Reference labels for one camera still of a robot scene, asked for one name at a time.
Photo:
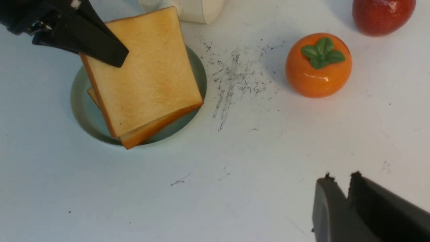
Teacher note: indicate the toast slice slot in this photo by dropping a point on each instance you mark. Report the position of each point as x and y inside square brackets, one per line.
[147, 131]
[155, 79]

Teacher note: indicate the orange persimmon green leaves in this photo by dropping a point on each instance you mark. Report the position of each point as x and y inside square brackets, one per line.
[318, 65]

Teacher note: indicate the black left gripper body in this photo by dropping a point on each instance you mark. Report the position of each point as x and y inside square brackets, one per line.
[27, 16]

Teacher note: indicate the light green round plate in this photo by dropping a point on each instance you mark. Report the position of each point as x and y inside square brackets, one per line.
[89, 117]

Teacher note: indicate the white toaster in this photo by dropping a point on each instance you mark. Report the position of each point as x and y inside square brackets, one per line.
[194, 11]

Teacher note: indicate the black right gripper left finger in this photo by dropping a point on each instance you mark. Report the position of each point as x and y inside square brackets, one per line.
[333, 219]

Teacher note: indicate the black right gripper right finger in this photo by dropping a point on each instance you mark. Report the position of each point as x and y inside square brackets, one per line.
[389, 217]

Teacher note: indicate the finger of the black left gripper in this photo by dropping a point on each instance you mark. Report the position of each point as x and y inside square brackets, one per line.
[74, 26]

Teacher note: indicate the red apple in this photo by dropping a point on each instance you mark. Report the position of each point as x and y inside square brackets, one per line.
[381, 17]

